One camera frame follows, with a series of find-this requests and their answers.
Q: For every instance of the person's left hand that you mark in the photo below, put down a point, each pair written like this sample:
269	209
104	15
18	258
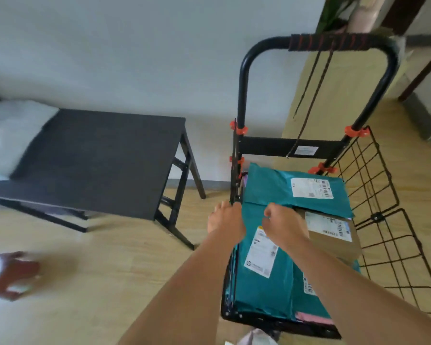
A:
226	222

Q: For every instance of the person's right hand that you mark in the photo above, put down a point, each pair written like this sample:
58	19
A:
285	228

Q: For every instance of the purple mailer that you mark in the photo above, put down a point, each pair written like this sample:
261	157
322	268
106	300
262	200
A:
244	181

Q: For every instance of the cardboard box blue-tag label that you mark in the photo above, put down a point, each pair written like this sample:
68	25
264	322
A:
330	244

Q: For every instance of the pink mailer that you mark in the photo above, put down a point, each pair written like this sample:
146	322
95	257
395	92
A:
312	318

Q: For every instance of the white mailer bag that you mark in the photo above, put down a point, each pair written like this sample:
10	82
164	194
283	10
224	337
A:
10	136

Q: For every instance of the person's right forearm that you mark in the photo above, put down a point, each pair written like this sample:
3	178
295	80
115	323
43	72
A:
362	301

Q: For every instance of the person's left forearm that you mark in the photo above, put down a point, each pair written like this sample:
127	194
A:
179	298

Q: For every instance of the person's beige trousers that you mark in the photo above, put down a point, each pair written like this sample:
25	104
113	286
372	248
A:
258	337

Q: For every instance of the black low metal table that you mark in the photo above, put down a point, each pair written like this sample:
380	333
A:
104	158

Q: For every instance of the beige cabinet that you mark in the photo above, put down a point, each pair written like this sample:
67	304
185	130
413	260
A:
344	86

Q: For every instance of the green potted plant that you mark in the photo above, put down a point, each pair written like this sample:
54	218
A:
330	14

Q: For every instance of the red-brown plastic stool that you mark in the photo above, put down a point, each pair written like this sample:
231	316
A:
7	276

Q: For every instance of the dark brown door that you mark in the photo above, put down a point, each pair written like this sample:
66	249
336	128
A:
402	14

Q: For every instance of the dark brown door frame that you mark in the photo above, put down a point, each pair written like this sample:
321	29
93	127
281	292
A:
420	73

